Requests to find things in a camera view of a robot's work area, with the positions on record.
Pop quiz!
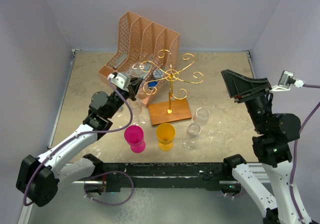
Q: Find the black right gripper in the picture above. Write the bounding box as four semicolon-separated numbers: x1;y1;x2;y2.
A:
220;68;271;133

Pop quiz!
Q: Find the clear tall wine glass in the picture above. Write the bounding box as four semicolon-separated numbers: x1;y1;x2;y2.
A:
127;62;149;85

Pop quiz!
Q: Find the clear flute wine glass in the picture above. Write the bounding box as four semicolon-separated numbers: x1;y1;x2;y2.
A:
129;99;146;127

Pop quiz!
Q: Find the gold wire wine glass rack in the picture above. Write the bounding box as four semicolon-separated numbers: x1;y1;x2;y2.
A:
142;53;204;127

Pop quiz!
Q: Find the clear round wine glass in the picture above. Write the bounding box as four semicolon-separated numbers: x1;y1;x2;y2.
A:
193;107;210;127

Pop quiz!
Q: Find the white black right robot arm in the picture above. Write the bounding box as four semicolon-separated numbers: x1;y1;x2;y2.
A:
221;69;315;224

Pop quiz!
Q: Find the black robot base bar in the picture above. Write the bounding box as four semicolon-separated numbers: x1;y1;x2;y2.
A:
81;162;242;194

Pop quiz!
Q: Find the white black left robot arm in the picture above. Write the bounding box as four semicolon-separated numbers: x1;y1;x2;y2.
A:
16;77;143;207

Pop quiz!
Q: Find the clear lying wine glass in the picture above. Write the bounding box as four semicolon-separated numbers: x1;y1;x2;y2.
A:
181;122;202;152

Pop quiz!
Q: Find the blue round lid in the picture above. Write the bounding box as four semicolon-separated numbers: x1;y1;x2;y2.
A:
147;80;158;89

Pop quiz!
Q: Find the blue white patterned tin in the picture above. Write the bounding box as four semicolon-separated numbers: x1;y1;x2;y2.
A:
152;69;165;80

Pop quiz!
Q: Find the orange plastic file organizer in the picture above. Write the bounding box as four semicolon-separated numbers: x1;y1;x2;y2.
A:
97;11;181;107

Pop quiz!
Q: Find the pink plastic goblet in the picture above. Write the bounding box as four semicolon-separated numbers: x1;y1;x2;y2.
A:
124;125;146;154

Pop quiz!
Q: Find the yellow plastic goblet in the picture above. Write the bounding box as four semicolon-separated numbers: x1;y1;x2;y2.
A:
156;123;176;152

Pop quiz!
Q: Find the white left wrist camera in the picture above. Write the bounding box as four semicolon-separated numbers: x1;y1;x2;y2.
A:
107;72;131;91

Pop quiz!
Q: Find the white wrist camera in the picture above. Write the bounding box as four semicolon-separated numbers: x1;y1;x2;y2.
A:
270;70;305;93
107;72;131;91

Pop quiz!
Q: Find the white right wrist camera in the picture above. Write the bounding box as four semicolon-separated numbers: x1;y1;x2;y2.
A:
270;70;305;93

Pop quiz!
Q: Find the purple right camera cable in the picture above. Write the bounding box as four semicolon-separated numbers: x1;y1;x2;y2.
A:
289;82;320;224

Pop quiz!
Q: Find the silver table frame rail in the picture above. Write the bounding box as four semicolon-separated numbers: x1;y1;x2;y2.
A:
17;48;278;224

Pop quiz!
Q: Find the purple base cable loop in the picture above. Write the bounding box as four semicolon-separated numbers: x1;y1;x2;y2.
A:
83;171;134;207

